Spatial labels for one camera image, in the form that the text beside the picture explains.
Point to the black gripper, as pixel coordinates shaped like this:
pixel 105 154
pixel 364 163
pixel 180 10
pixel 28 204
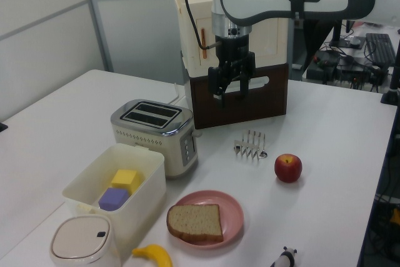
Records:
pixel 232 51

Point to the cream and chrome toaster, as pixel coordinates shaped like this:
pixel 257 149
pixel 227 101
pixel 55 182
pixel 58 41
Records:
pixel 150 142

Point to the brown bread slice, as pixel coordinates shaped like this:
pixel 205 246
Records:
pixel 195 221

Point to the dark brown wooden crate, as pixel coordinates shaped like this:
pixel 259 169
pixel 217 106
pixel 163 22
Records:
pixel 268 101

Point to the metal toast rack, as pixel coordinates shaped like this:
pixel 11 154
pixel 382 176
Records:
pixel 250 146

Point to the cream toy oven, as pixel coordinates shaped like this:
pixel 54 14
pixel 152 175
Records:
pixel 200 1

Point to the red apple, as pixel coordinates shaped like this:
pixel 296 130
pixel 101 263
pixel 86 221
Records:
pixel 288 168

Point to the black monitor stand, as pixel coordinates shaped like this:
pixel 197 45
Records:
pixel 348 42

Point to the pink plate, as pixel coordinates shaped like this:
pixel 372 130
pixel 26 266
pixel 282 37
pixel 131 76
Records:
pixel 232 217

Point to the black keyboard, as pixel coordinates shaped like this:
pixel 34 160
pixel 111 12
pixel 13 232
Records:
pixel 379 48

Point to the yellow cube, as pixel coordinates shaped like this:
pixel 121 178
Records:
pixel 123 178

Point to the black pole base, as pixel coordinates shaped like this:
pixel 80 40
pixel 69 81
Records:
pixel 390 96

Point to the white plastic storage box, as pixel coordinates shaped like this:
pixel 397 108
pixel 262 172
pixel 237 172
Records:
pixel 140 204

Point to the purple cube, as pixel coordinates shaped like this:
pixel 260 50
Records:
pixel 113 199

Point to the panda figurine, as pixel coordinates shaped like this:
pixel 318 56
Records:
pixel 286 259

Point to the yellow banana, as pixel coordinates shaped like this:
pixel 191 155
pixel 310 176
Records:
pixel 157 254

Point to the white lidded canister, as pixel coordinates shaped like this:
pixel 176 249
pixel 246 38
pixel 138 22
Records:
pixel 79 240

